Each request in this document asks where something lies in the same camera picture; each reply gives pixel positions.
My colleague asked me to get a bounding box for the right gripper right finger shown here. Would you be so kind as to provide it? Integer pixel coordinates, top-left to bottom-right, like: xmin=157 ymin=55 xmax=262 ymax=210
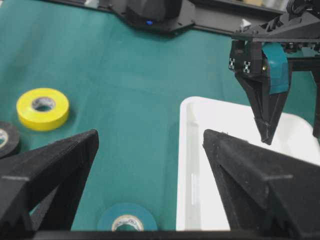
xmin=203 ymin=129 xmax=320 ymax=240

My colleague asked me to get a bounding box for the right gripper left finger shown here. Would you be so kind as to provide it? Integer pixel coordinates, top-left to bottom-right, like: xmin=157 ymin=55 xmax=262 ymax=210
xmin=0 ymin=129 xmax=99 ymax=240

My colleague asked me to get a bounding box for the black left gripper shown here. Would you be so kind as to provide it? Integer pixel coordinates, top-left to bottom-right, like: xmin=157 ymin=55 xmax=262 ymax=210
xmin=228 ymin=4 xmax=320 ymax=145

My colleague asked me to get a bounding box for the black tape roll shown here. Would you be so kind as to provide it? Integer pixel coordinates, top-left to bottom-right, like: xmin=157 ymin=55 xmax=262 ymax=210
xmin=0 ymin=121 xmax=21 ymax=159

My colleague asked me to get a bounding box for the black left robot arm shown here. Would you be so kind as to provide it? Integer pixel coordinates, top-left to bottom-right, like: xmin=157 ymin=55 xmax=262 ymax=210
xmin=228 ymin=0 xmax=320 ymax=145

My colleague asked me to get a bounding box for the white plastic tray case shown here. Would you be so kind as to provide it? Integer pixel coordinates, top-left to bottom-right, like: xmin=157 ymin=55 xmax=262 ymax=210
xmin=176 ymin=96 xmax=320 ymax=231

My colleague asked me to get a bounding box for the yellow tape roll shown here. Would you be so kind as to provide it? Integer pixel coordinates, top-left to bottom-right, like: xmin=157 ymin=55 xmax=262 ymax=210
xmin=16 ymin=88 xmax=70 ymax=132

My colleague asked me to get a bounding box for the teal green tape roll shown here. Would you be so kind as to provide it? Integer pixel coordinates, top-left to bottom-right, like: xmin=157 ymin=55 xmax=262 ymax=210
xmin=96 ymin=202 xmax=158 ymax=232

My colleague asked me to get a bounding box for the green table cloth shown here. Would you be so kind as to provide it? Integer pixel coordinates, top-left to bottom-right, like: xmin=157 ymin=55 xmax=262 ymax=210
xmin=0 ymin=0 xmax=320 ymax=232

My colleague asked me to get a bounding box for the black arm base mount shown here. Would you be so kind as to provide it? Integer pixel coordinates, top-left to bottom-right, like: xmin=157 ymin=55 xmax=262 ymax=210
xmin=58 ymin=0 xmax=282 ymax=36

